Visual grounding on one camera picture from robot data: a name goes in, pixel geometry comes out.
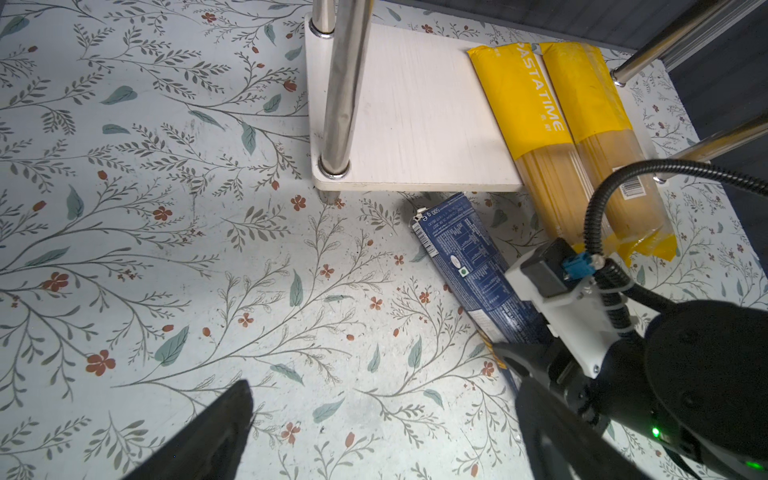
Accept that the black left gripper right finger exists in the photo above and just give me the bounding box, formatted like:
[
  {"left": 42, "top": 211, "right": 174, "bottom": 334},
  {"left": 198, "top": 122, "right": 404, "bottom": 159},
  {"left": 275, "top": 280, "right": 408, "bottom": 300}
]
[{"left": 515, "top": 378, "right": 648, "bottom": 480}]

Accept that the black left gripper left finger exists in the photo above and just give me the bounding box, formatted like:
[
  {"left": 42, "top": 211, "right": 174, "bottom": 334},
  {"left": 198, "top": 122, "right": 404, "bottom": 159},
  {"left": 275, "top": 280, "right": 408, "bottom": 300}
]
[{"left": 126, "top": 380, "right": 253, "bottom": 479}]

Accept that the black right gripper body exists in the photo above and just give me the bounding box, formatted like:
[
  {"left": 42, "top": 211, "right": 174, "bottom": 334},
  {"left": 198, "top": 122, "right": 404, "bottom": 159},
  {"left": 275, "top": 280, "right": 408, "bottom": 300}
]
[{"left": 493, "top": 339, "right": 648, "bottom": 434}]

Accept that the yellow spaghetti bag with barcode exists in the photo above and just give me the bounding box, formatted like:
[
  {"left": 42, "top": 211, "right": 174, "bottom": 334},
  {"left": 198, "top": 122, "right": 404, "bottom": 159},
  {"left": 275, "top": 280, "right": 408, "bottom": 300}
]
[{"left": 540, "top": 42, "right": 677, "bottom": 261}]

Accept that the blue pasta box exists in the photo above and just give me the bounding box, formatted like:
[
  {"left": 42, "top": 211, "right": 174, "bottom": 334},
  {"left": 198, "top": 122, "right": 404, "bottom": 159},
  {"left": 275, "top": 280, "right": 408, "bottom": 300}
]
[{"left": 409, "top": 191, "right": 550, "bottom": 385}]

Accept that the yellow Pastatime bag front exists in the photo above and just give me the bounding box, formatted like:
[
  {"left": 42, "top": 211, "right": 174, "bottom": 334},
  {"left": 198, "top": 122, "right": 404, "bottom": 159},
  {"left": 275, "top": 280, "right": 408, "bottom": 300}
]
[{"left": 468, "top": 42, "right": 598, "bottom": 253}]

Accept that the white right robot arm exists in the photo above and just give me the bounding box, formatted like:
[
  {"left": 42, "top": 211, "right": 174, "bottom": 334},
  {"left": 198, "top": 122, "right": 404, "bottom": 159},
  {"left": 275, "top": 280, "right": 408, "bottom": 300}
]
[{"left": 494, "top": 300, "right": 767, "bottom": 479}]

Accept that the white two-tier shelf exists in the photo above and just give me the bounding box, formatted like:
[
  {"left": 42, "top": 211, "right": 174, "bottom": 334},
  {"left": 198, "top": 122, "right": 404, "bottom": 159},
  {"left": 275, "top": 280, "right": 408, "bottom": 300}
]
[{"left": 304, "top": 0, "right": 768, "bottom": 194}]

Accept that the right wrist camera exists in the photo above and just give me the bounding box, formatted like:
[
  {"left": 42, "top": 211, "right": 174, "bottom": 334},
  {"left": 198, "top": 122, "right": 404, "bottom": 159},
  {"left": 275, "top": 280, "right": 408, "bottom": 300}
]
[{"left": 505, "top": 238, "right": 633, "bottom": 379}]

